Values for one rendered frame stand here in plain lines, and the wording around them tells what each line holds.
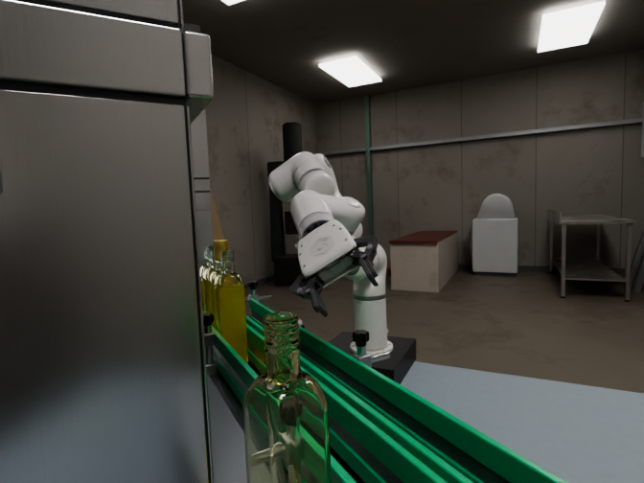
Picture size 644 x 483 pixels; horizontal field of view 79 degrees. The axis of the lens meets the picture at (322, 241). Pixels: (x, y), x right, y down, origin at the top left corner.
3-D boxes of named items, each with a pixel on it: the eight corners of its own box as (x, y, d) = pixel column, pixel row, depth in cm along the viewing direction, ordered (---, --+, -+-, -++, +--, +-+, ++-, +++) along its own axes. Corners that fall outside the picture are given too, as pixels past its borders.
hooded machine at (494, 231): (517, 271, 681) (517, 193, 670) (517, 277, 629) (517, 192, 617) (473, 269, 713) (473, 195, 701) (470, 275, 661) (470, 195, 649)
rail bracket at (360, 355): (350, 402, 71) (348, 330, 70) (382, 391, 75) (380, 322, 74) (362, 411, 68) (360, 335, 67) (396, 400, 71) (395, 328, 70)
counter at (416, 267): (458, 269, 725) (457, 230, 719) (438, 293, 537) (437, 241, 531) (421, 267, 755) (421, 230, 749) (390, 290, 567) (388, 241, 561)
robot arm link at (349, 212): (340, 231, 90) (362, 197, 86) (355, 259, 81) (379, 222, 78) (282, 211, 83) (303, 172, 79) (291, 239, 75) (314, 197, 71)
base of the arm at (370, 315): (364, 335, 126) (361, 288, 125) (402, 340, 120) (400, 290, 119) (342, 353, 113) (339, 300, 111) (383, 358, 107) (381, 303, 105)
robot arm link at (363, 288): (392, 293, 116) (389, 240, 115) (374, 304, 105) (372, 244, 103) (361, 291, 121) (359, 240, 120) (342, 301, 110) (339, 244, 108)
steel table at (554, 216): (600, 274, 628) (602, 207, 619) (633, 303, 452) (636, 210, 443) (546, 272, 661) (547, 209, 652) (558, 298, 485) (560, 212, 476)
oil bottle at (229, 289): (218, 363, 90) (213, 271, 89) (241, 357, 93) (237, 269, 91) (224, 372, 86) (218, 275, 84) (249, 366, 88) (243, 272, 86)
